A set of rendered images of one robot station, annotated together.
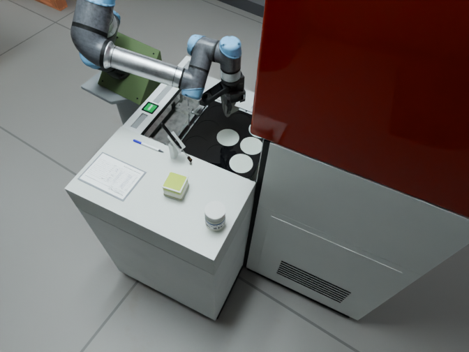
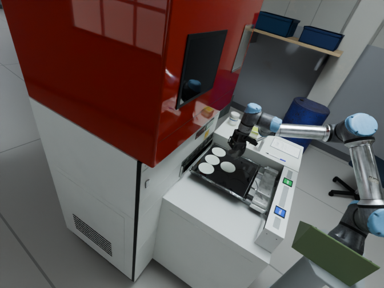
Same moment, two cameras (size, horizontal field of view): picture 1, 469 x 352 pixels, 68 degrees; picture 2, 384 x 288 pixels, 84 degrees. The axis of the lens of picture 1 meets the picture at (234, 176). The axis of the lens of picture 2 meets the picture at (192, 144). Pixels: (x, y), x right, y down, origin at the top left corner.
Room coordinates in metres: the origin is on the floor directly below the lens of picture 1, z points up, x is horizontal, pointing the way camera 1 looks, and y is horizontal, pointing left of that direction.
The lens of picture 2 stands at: (2.08, -0.23, 1.79)
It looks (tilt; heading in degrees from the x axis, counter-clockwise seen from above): 36 degrees down; 180
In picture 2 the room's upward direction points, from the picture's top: 13 degrees clockwise
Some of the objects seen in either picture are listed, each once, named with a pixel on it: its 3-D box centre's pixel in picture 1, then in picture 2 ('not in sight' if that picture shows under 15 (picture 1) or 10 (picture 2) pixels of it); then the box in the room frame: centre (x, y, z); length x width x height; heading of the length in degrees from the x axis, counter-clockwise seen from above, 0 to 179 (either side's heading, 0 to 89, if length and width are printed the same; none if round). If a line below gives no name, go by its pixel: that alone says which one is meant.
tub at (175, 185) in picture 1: (176, 186); (253, 132); (0.68, 0.21, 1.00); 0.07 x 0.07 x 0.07; 75
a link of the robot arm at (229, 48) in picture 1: (229, 54); (251, 115); (1.05, 0.05, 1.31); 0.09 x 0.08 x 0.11; 71
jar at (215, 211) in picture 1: (215, 216); (233, 119); (0.57, 0.06, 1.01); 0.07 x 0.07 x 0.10
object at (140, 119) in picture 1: (167, 102); (278, 203); (1.22, 0.35, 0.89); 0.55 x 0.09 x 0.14; 158
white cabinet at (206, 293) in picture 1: (203, 198); (224, 212); (0.99, 0.16, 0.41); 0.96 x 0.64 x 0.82; 158
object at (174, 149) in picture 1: (176, 147); (260, 142); (0.84, 0.23, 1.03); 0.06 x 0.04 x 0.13; 68
